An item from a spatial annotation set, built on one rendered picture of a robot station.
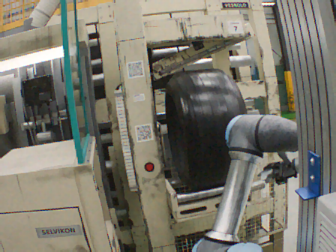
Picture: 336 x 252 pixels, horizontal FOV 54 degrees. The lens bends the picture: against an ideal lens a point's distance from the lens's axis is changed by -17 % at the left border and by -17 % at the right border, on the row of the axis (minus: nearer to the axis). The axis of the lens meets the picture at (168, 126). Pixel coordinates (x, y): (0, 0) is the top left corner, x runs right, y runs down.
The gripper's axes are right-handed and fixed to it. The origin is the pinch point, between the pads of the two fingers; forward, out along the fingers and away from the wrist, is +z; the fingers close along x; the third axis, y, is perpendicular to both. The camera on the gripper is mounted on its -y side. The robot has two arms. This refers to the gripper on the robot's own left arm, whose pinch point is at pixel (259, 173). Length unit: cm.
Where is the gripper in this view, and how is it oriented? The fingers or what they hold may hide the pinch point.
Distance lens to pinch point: 173.3
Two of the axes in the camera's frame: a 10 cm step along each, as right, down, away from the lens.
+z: -7.5, 2.9, 5.9
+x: 6.4, 5.4, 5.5
